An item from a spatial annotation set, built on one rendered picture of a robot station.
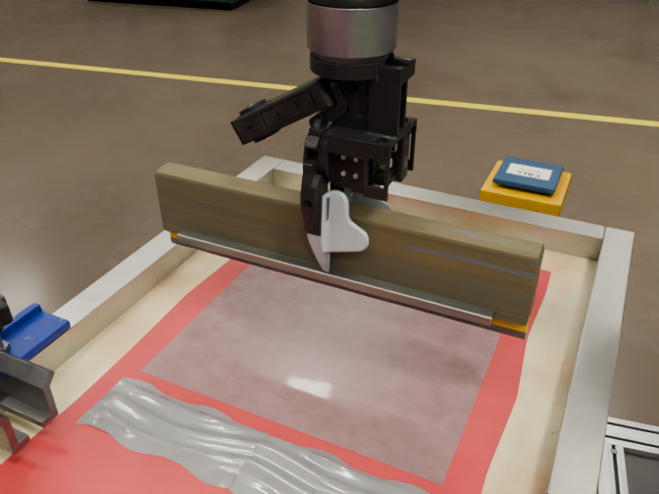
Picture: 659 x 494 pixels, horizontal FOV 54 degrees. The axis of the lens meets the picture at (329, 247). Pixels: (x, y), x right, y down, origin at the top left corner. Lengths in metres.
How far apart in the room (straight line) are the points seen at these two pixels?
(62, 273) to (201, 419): 2.10
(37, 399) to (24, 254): 2.26
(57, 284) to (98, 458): 2.03
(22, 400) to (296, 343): 0.29
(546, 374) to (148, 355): 0.44
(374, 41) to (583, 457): 0.39
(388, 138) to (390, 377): 0.28
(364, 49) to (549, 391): 0.40
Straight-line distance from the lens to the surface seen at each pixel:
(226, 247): 0.69
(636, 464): 1.74
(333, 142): 0.56
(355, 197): 0.65
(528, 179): 1.11
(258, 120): 0.60
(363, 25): 0.52
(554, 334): 0.80
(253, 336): 0.76
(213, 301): 0.82
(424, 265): 0.60
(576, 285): 0.89
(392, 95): 0.54
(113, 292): 0.81
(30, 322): 0.77
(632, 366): 2.33
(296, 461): 0.62
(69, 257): 2.82
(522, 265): 0.58
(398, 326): 0.77
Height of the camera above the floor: 1.45
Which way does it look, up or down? 33 degrees down
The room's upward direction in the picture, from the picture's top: straight up
